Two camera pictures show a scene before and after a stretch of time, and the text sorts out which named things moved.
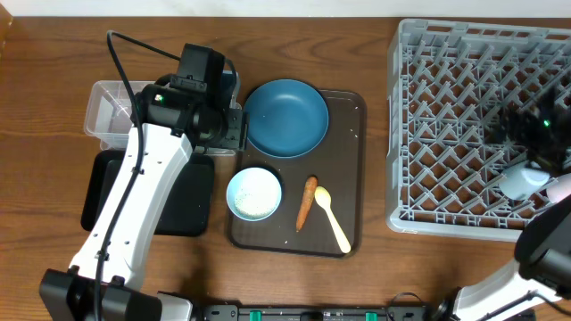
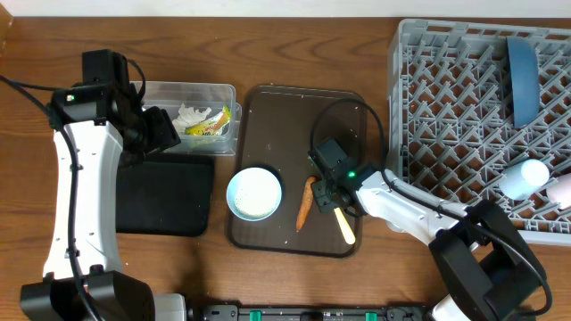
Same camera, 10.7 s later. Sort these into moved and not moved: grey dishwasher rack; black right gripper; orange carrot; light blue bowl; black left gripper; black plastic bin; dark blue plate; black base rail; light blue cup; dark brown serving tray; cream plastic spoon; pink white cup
Moved: black left gripper; dark blue plate; cream plastic spoon; black right gripper
Not moved: black base rail; black plastic bin; pink white cup; grey dishwasher rack; light blue cup; dark brown serving tray; light blue bowl; orange carrot
